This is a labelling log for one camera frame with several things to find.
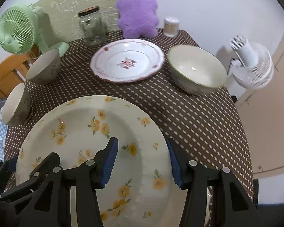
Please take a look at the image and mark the yellow floral plate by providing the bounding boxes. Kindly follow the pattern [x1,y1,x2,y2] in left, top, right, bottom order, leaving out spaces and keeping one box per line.
[15,95,172,226]

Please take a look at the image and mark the grey speckled bowl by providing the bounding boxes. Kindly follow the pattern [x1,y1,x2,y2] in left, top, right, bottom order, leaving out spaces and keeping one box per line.
[26,49,61,85]
[2,83,31,126]

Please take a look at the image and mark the large cream bowl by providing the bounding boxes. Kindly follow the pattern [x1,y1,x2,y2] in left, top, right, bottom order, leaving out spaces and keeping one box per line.
[167,45,227,95]

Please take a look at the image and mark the red patterned white plate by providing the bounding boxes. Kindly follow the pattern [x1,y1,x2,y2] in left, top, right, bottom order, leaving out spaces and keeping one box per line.
[90,39,165,83]

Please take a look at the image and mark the brown polka dot tablecloth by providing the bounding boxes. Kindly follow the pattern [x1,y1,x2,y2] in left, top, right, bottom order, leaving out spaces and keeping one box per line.
[3,29,254,227]

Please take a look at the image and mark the wooden chair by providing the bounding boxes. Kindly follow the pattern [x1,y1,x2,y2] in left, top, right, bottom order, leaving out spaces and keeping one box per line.
[0,44,41,98]

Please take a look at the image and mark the beige door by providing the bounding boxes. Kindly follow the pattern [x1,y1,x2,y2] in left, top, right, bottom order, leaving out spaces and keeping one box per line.
[236,34,284,179]

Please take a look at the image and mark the white fan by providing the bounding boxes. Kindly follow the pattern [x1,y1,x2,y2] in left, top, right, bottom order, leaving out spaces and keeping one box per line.
[228,34,274,90]

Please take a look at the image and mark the green desk fan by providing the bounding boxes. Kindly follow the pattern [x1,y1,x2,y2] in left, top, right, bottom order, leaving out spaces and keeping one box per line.
[0,4,69,56]

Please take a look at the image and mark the glass jar black lid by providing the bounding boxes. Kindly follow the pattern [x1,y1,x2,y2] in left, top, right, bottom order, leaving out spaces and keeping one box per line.
[78,6,106,47]

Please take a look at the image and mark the cotton swab container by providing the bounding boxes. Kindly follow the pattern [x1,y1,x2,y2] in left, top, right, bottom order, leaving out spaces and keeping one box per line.
[163,17,179,37]

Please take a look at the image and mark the purple plush toy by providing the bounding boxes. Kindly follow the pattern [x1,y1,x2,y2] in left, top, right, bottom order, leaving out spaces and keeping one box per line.
[116,0,159,38]

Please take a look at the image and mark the green animal print wall mat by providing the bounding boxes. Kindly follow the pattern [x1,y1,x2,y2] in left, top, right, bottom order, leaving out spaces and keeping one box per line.
[33,0,119,46]

